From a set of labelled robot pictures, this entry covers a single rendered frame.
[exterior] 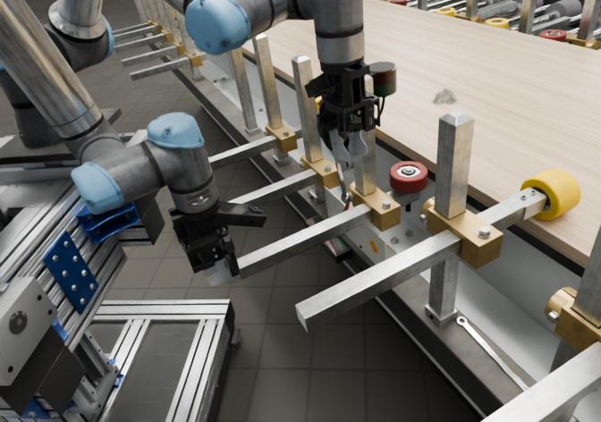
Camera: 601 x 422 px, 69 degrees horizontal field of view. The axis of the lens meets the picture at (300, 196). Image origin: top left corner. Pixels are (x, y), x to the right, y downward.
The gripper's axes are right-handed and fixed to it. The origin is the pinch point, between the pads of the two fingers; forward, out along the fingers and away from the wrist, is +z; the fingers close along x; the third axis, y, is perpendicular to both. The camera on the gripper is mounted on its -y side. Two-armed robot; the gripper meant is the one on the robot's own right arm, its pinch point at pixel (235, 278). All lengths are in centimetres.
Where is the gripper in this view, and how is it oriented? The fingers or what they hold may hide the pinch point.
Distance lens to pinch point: 89.2
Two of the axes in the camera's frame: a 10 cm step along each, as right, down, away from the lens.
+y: -8.8, 3.7, -3.0
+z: 1.4, 8.0, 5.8
